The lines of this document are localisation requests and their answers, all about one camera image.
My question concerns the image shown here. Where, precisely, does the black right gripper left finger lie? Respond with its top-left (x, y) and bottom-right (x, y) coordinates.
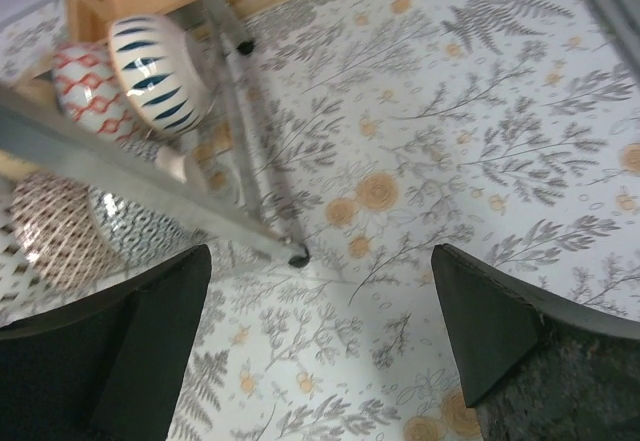
top-left (1, 245), bottom-right (212, 440)

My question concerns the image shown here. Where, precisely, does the black white patterned bowl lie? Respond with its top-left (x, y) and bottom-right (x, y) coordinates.
top-left (87, 187), bottom-right (194, 266)

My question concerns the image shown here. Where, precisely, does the steel two-tier dish rack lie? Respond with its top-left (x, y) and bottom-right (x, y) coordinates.
top-left (1, 0), bottom-right (311, 268)

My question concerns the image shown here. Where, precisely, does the striped white bowl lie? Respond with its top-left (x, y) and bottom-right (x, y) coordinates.
top-left (108, 14), bottom-right (217, 136)

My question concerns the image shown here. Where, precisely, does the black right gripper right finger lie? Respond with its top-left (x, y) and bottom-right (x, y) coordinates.
top-left (431, 244), bottom-right (639, 440)

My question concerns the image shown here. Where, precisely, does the red patterned bowl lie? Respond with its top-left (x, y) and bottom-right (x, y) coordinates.
top-left (0, 217), bottom-right (49, 326)

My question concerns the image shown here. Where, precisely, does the red diamond white bowl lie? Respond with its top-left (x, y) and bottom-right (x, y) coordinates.
top-left (52, 42), bottom-right (143, 143)

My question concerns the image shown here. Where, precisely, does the tan yellow bowl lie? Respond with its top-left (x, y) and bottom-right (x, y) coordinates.
top-left (0, 151), bottom-right (40, 181)

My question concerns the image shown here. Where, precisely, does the brown lattice patterned bowl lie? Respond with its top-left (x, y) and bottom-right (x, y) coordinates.
top-left (10, 171), bottom-right (123, 290)

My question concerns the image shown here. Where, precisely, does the blue triangle patterned bowl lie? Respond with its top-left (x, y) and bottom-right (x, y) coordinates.
top-left (120, 140), bottom-right (208, 192)

